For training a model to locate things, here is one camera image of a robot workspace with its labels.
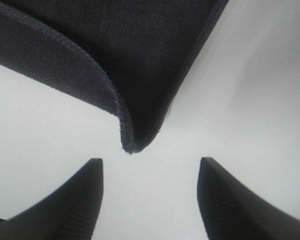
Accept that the dark grey towel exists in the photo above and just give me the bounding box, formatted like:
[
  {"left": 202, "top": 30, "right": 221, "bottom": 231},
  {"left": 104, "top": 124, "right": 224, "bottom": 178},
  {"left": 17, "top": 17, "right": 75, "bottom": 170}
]
[{"left": 0, "top": 0, "right": 227, "bottom": 153}]

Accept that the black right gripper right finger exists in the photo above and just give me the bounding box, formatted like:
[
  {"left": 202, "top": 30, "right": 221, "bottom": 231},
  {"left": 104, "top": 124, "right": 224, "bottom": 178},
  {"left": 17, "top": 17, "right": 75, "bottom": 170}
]
[{"left": 197, "top": 157, "right": 300, "bottom": 240}]

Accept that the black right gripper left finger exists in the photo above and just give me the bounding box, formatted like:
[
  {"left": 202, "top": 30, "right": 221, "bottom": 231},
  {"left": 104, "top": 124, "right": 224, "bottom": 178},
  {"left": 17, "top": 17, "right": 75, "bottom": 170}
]
[{"left": 0, "top": 158, "right": 104, "bottom": 240}]

